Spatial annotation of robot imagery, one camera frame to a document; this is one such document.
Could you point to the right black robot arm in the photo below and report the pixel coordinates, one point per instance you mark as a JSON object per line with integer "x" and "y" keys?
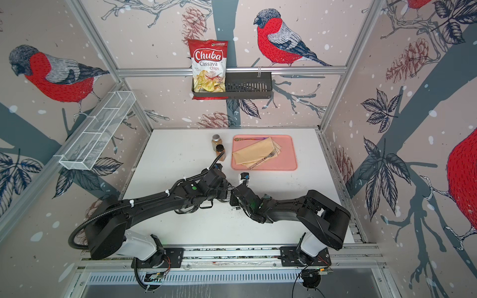
{"x": 325, "y": 219}

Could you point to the white wire mesh shelf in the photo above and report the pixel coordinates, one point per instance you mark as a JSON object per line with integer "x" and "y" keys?
{"x": 100, "y": 128}

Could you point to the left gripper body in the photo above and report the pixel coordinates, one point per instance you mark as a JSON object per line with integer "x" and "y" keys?
{"x": 222, "y": 193}

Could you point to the yellow folded napkin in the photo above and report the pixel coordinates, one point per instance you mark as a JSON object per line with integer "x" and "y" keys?
{"x": 252, "y": 153}

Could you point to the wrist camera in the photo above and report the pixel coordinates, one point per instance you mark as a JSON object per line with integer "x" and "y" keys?
{"x": 244, "y": 177}
{"x": 217, "y": 168}

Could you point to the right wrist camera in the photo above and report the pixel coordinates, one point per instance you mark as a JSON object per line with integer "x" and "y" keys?
{"x": 244, "y": 177}

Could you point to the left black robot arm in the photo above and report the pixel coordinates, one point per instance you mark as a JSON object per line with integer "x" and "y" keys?
{"x": 107, "y": 232}

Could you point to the pink tray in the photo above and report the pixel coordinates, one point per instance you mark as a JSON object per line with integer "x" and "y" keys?
{"x": 285, "y": 161}

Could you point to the black wall basket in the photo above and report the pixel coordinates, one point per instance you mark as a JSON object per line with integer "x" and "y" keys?
{"x": 250, "y": 85}

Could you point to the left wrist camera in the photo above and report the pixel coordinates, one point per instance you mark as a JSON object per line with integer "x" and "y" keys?
{"x": 217, "y": 168}

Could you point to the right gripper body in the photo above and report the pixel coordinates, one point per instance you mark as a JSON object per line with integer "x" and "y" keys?
{"x": 235, "y": 202}

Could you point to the pink handled fork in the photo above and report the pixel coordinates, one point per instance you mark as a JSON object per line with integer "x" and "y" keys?
{"x": 270, "y": 155}

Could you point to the Chuba cassava chips bag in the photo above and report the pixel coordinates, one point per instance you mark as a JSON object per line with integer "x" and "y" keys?
{"x": 208, "y": 64}

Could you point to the pink handled spoon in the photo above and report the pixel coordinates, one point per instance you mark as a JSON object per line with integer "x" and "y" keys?
{"x": 250, "y": 139}

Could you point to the shichimi spice jar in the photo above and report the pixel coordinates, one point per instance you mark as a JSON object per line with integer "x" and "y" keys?
{"x": 216, "y": 140}

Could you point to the orange pepper spice jar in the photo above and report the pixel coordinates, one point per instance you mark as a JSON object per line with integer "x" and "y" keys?
{"x": 221, "y": 152}

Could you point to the aluminium frame rail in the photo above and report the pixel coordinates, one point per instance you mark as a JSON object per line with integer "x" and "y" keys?
{"x": 166, "y": 72}

